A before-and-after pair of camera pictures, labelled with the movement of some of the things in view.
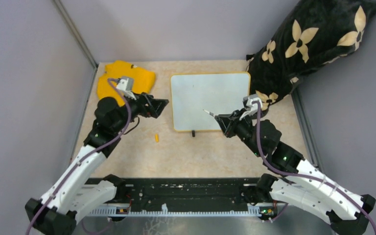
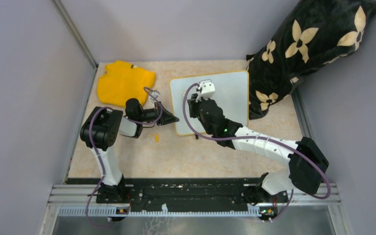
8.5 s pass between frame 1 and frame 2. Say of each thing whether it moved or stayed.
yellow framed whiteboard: stayed
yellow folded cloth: stayed
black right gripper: moved
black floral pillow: stayed
